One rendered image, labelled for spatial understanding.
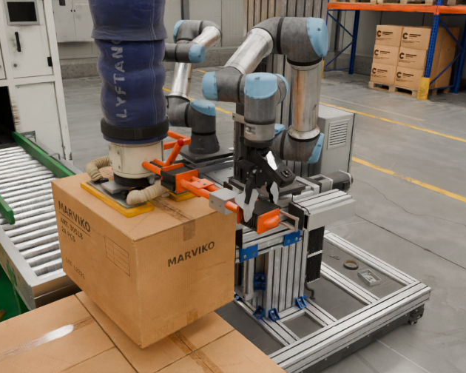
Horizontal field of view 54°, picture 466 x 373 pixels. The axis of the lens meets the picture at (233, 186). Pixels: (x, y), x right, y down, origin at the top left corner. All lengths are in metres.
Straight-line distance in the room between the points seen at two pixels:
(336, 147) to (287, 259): 0.59
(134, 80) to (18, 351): 1.05
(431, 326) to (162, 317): 1.80
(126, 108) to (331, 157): 1.05
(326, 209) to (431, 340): 1.25
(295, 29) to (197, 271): 0.84
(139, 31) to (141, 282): 0.74
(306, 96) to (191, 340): 0.97
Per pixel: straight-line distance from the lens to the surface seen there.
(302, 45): 1.50
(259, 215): 1.13
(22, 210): 2.99
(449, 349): 2.82
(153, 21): 1.47
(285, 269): 2.31
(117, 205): 1.53
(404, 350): 2.73
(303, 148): 1.68
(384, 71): 9.82
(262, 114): 1.07
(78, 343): 1.86
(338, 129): 2.14
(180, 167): 1.47
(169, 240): 1.42
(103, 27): 1.47
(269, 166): 1.09
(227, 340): 1.79
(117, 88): 1.48
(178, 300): 1.57
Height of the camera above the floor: 1.72
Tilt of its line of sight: 23 degrees down
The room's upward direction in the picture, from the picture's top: 1 degrees clockwise
